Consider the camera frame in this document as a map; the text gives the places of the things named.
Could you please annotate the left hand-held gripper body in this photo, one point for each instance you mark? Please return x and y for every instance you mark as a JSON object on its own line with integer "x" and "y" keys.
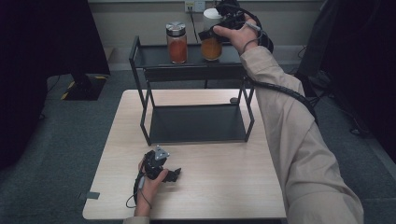
{"x": 154, "y": 166}

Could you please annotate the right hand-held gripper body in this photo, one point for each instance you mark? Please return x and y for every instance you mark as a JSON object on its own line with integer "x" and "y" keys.
{"x": 232, "y": 17}

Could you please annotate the white-lidded jar of orange spice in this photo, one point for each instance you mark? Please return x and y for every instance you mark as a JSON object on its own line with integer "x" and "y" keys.
{"x": 211, "y": 49}

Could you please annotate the silver-lidded jar of red spice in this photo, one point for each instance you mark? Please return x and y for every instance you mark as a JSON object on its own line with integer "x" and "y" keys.
{"x": 176, "y": 43}

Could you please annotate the black metal two-tier rack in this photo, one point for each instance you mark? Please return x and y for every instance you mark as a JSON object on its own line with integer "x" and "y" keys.
{"x": 196, "y": 123}

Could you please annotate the person's right hand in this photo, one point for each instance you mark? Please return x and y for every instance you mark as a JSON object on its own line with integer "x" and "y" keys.
{"x": 239, "y": 35}

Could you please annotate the person's left hand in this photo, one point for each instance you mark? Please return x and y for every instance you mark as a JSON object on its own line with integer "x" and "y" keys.
{"x": 148, "y": 189}

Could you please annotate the black chair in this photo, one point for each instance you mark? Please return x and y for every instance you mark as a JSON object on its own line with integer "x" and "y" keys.
{"x": 268, "y": 43}

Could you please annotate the grey tape strip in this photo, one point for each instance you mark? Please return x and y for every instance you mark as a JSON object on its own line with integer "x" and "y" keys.
{"x": 90, "y": 195}

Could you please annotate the small grey round disc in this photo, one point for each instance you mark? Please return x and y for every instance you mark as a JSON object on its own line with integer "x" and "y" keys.
{"x": 234, "y": 100}

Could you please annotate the dark curtain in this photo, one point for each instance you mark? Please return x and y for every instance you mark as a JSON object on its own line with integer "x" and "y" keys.
{"x": 367, "y": 62}
{"x": 37, "y": 62}

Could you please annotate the white wall socket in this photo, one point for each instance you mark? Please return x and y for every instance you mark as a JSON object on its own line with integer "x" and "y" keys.
{"x": 195, "y": 5}

